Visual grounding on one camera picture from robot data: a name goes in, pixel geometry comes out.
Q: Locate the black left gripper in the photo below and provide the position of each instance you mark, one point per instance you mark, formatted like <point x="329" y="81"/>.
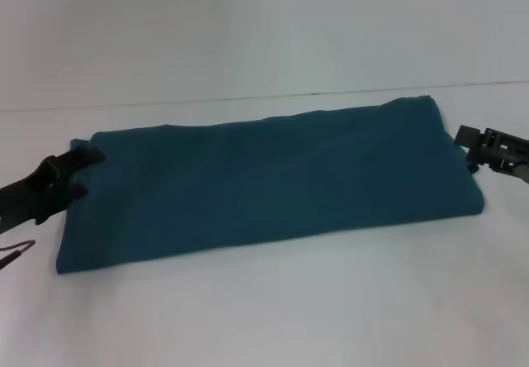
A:
<point x="25" y="197"/>

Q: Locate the teal t-shirt with FREE print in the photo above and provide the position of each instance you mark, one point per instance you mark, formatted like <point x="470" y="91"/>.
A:
<point x="268" y="185"/>

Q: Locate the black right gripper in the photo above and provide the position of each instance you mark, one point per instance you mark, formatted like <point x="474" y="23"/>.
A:
<point x="508" y="156"/>

